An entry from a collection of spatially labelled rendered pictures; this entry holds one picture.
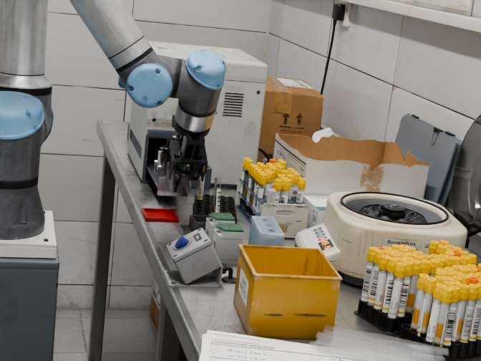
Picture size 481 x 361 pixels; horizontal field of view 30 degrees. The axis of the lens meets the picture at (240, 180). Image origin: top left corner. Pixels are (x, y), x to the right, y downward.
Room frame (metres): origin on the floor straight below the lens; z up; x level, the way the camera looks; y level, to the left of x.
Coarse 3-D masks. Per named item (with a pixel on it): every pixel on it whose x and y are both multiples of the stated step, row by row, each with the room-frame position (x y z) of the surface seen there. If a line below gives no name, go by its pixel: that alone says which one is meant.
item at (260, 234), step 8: (256, 216) 1.51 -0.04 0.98; (264, 216) 1.52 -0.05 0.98; (256, 224) 1.46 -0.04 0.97; (264, 224) 1.47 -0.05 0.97; (272, 224) 1.47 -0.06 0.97; (256, 232) 1.45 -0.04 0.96; (264, 232) 1.42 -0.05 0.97; (272, 232) 1.43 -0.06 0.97; (280, 232) 1.43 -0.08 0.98; (256, 240) 1.45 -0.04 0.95; (264, 240) 1.42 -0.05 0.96; (272, 240) 1.42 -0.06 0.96; (280, 240) 1.42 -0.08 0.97
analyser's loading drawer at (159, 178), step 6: (156, 162) 1.96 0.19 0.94; (150, 168) 2.00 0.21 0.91; (156, 168) 1.96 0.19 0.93; (150, 174) 1.97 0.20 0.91; (156, 174) 1.92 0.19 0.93; (162, 174) 1.92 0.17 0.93; (156, 180) 1.90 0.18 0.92; (162, 180) 1.86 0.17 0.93; (162, 186) 1.86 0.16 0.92; (162, 192) 1.86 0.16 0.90; (168, 192) 1.86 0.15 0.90; (180, 192) 1.87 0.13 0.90; (186, 192) 1.87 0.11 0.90
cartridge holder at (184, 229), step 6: (192, 216) 1.68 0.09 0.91; (198, 216) 1.69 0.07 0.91; (204, 216) 1.69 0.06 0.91; (192, 222) 1.66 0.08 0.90; (198, 222) 1.65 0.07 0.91; (204, 222) 1.65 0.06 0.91; (180, 228) 1.67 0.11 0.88; (186, 228) 1.67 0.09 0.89; (192, 228) 1.66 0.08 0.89; (204, 228) 1.65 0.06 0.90; (186, 234) 1.64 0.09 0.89
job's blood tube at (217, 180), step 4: (216, 180) 1.73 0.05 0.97; (220, 180) 1.73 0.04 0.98; (216, 184) 1.73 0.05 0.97; (220, 184) 1.73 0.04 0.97; (216, 188) 1.73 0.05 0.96; (216, 192) 1.73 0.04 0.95; (216, 196) 1.73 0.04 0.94; (216, 200) 1.73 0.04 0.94; (216, 204) 1.73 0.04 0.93; (216, 208) 1.73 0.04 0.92
